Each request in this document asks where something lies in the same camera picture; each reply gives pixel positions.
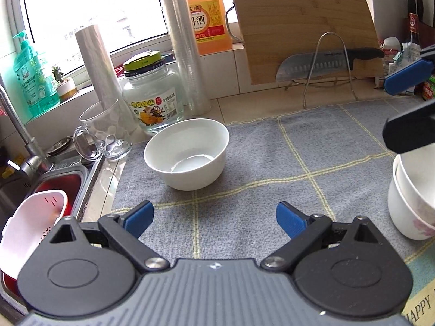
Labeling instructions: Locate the crumpled white packet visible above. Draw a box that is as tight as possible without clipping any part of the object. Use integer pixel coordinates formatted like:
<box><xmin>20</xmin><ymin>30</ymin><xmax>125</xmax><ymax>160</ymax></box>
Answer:
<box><xmin>380</xmin><ymin>37</ymin><xmax>402</xmax><ymax>57</ymax></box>

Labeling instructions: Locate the green dish soap bottle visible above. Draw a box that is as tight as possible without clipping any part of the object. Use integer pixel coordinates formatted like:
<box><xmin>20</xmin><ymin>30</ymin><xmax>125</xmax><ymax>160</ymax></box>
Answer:
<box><xmin>13</xmin><ymin>31</ymin><xmax>59</xmax><ymax>118</ymax></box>

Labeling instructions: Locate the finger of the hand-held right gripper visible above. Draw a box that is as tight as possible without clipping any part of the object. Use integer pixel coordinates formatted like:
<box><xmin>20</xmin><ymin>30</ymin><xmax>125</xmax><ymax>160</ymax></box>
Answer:
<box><xmin>384</xmin><ymin>45</ymin><xmax>435</xmax><ymax>96</ymax></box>
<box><xmin>382</xmin><ymin>100</ymin><xmax>435</xmax><ymax>155</ymax></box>

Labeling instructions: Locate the grey checked towel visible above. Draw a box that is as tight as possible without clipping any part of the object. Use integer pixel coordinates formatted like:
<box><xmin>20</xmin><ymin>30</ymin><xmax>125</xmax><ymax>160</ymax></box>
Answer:
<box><xmin>110</xmin><ymin>97</ymin><xmax>435</xmax><ymax>326</ymax></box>

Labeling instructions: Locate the red plastic basin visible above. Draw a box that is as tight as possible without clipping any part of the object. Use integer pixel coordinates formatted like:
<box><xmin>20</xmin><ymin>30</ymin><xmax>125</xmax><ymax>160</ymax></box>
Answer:
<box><xmin>2</xmin><ymin>173</ymin><xmax>84</xmax><ymax>296</ymax></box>

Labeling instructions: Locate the clear glass mug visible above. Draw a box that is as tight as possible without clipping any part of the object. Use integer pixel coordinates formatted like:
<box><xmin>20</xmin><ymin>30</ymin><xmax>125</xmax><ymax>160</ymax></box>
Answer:
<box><xmin>73</xmin><ymin>98</ymin><xmax>133</xmax><ymax>161</ymax></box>

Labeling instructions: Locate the black-handled kitchen knife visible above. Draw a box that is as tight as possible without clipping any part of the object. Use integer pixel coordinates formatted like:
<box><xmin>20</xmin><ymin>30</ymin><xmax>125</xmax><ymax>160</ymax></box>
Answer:
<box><xmin>275</xmin><ymin>47</ymin><xmax>385</xmax><ymax>82</ymax></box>

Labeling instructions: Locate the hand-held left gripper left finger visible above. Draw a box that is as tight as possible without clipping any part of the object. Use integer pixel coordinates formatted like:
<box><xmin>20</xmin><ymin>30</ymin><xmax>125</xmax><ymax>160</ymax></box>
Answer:
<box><xmin>49</xmin><ymin>200</ymin><xmax>170</xmax><ymax>274</ymax></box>

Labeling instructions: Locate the glass jar with green lid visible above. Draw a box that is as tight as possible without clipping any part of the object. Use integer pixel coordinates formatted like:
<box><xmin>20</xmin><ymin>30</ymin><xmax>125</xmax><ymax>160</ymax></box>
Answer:
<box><xmin>122</xmin><ymin>50</ymin><xmax>186</xmax><ymax>134</ymax></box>

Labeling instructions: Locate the small potted plant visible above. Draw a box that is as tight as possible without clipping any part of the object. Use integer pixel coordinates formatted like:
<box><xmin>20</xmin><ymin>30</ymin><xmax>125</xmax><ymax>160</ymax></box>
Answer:
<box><xmin>51</xmin><ymin>65</ymin><xmax>79</xmax><ymax>102</ymax></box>

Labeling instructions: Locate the white floral bowl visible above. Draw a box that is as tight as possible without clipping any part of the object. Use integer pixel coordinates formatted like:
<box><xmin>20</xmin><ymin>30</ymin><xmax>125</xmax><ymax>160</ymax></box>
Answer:
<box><xmin>392</xmin><ymin>149</ymin><xmax>435</xmax><ymax>231</ymax></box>
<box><xmin>387</xmin><ymin>177</ymin><xmax>435</xmax><ymax>242</ymax></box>

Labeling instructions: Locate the wooden cutting board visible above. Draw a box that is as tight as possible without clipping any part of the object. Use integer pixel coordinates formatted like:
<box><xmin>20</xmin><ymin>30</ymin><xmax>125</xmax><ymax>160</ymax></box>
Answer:
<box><xmin>226</xmin><ymin>0</ymin><xmax>385</xmax><ymax>85</ymax></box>

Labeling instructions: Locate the white and blue paper bag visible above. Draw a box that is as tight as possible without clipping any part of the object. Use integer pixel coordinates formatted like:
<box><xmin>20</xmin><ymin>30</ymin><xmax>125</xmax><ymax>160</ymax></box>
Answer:
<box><xmin>394</xmin><ymin>42</ymin><xmax>422</xmax><ymax>75</ymax></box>

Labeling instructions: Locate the metal faucet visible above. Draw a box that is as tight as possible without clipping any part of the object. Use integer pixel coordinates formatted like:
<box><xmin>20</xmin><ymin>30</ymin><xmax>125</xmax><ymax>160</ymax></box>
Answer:
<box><xmin>0</xmin><ymin>85</ymin><xmax>55</xmax><ymax>179</ymax></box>

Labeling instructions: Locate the white plastic colander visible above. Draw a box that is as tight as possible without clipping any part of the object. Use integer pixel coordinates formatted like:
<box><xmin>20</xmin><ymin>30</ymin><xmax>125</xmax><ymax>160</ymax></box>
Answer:
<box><xmin>0</xmin><ymin>189</ymin><xmax>69</xmax><ymax>281</ymax></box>

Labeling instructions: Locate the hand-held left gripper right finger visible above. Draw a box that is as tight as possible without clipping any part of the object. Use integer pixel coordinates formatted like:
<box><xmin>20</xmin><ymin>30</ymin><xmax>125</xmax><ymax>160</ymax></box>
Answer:
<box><xmin>261</xmin><ymin>201</ymin><xmax>384</xmax><ymax>274</ymax></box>

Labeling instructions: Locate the plain white bowl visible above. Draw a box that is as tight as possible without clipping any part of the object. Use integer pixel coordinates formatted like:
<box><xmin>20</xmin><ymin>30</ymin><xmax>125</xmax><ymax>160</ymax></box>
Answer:
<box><xmin>143</xmin><ymin>118</ymin><xmax>229</xmax><ymax>191</ymax></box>

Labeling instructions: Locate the dark wooden knife block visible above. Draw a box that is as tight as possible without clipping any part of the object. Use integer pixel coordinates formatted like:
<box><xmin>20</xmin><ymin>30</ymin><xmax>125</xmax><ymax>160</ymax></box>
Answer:
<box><xmin>406</xmin><ymin>18</ymin><xmax>435</xmax><ymax>50</ymax></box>

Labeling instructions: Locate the metal wire rack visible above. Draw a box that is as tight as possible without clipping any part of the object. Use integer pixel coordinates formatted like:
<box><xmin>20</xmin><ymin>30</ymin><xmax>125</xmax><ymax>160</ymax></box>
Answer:
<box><xmin>285</xmin><ymin>32</ymin><xmax>359</xmax><ymax>109</ymax></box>

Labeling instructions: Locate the plastic wrap roll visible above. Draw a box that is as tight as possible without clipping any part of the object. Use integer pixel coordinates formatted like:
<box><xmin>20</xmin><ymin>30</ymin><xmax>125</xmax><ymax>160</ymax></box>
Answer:
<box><xmin>75</xmin><ymin>24</ymin><xmax>135</xmax><ymax>140</ymax></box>

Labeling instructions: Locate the stainless steel sink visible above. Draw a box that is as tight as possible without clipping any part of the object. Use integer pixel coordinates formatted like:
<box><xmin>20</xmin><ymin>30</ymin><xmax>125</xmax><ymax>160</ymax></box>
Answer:
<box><xmin>0</xmin><ymin>136</ymin><xmax>106</xmax><ymax>316</ymax></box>

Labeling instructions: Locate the dark soy sauce bottle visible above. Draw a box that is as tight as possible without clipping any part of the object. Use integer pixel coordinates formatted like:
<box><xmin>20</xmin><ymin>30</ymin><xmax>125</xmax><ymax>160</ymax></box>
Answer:
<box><xmin>407</xmin><ymin>13</ymin><xmax>422</xmax><ymax>52</ymax></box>

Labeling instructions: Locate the orange cooking wine bottle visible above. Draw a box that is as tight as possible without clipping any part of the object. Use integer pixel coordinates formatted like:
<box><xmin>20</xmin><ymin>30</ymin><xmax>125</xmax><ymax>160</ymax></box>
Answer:
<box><xmin>182</xmin><ymin>0</ymin><xmax>238</xmax><ymax>55</ymax></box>

